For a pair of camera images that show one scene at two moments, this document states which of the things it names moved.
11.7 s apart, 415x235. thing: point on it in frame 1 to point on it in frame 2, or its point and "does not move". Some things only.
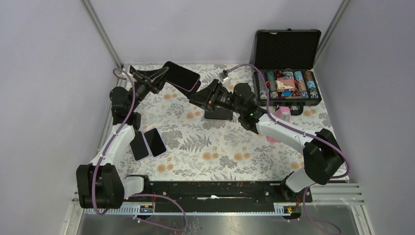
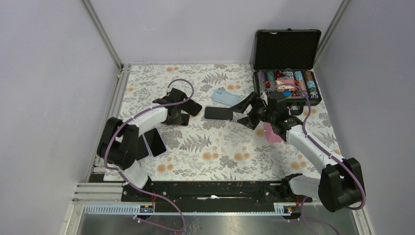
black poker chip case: (287, 57) does not move
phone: (186, 80) to (191, 107)
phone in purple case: (139, 147) does not move
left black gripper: (156, 76) to (178, 121)
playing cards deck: (285, 85) does not move
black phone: (224, 114) does not move
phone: (155, 143) does not move
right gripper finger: (201, 97) to (242, 105)
